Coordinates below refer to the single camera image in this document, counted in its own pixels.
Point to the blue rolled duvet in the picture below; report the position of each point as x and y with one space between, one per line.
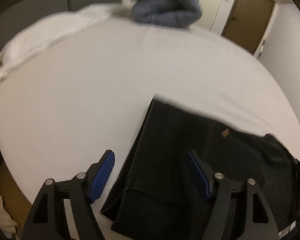
169 13

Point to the black pants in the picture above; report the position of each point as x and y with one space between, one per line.
190 167

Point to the brown door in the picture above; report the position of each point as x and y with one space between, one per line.
247 22

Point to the white folded sheet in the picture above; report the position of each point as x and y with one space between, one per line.
46 32

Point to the white bed mattress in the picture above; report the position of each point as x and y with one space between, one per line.
60 111

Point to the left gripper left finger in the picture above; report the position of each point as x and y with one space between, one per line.
54 202

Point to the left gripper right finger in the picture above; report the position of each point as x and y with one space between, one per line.
238 209

